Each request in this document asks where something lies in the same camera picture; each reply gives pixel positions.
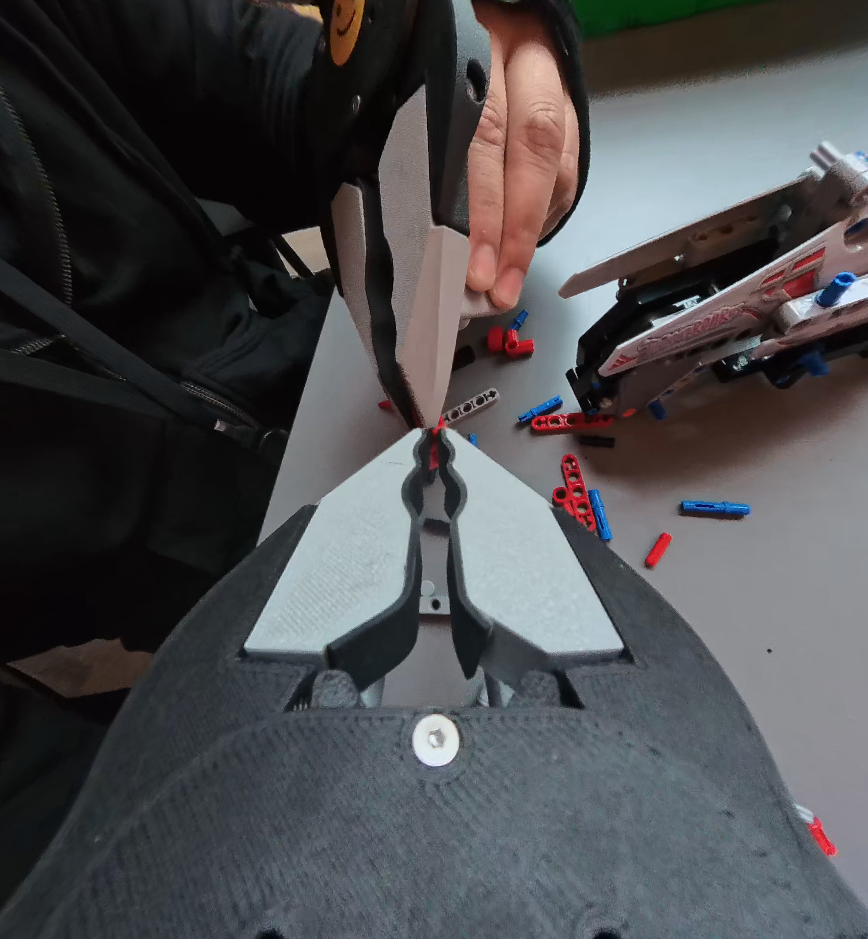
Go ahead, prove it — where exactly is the person's black clothing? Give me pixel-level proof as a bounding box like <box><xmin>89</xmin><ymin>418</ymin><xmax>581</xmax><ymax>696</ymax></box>
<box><xmin>0</xmin><ymin>0</ymin><xmax>376</xmax><ymax>353</ymax></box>

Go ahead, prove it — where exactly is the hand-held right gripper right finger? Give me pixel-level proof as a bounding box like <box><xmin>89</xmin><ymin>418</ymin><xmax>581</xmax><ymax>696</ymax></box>
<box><xmin>443</xmin><ymin>431</ymin><xmax>626</xmax><ymax>677</ymax></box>

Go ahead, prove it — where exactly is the person's left hand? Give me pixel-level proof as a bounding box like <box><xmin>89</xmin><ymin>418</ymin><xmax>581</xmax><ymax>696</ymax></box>
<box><xmin>467</xmin><ymin>0</ymin><xmax>582</xmax><ymax>311</ymax></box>

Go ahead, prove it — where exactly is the white brick beam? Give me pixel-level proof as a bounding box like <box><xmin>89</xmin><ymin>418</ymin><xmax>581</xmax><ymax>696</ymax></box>
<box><xmin>445</xmin><ymin>389</ymin><xmax>501</xmax><ymax>419</ymax></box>

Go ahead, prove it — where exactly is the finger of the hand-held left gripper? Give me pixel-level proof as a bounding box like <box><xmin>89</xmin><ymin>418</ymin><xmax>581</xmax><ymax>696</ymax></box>
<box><xmin>330</xmin><ymin>182</ymin><xmax>414</xmax><ymax>426</ymax></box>
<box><xmin>377</xmin><ymin>83</ymin><xmax>473</xmax><ymax>426</ymax></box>

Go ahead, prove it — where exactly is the grey red brick vehicle model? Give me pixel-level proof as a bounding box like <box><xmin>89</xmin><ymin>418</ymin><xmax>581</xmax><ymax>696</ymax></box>
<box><xmin>559</xmin><ymin>132</ymin><xmax>868</xmax><ymax>441</ymax></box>

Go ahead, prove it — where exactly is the short red holed brick beam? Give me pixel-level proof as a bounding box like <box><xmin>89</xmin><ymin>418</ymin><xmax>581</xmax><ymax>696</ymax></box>
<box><xmin>531</xmin><ymin>413</ymin><xmax>616</xmax><ymax>434</ymax></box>

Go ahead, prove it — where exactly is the red T-shaped brick beam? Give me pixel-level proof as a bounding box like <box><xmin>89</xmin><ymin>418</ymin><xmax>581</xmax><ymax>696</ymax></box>
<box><xmin>551</xmin><ymin>453</ymin><xmax>598</xmax><ymax>531</ymax></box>

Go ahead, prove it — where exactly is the red tipped grey brick spring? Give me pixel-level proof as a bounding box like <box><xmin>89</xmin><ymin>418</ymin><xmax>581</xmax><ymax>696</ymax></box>
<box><xmin>794</xmin><ymin>803</ymin><xmax>839</xmax><ymax>858</ymax></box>

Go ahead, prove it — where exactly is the green plastic bin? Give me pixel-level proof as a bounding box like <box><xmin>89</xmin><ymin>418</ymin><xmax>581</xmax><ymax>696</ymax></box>
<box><xmin>577</xmin><ymin>0</ymin><xmax>773</xmax><ymax>41</ymax></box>

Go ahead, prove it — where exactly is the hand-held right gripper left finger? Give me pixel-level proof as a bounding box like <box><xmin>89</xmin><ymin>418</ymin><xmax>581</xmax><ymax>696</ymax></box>
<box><xmin>243</xmin><ymin>427</ymin><xmax>422</xmax><ymax>691</ymax></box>

